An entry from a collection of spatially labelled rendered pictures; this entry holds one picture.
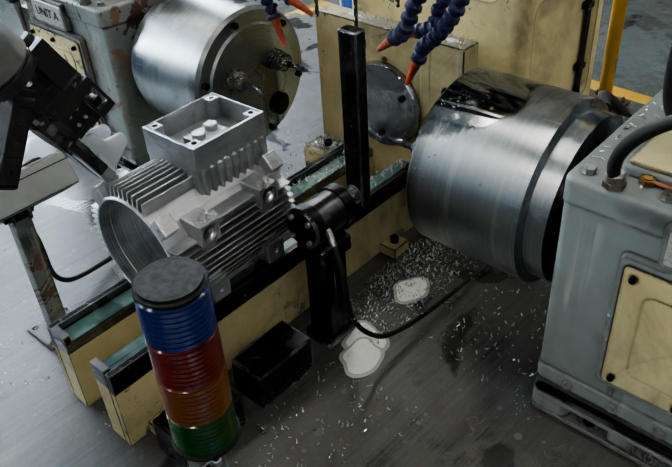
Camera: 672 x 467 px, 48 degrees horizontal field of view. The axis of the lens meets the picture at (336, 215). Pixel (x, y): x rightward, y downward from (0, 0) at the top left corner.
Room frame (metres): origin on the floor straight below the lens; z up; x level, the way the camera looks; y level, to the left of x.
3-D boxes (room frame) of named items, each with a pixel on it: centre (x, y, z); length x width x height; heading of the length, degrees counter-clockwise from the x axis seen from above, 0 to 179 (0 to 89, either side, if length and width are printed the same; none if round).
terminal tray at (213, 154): (0.86, 0.16, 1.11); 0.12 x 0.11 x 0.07; 137
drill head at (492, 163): (0.82, -0.26, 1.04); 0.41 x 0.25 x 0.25; 46
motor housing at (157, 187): (0.83, 0.19, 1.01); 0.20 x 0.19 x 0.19; 137
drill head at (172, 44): (1.30, 0.23, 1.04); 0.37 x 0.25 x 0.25; 46
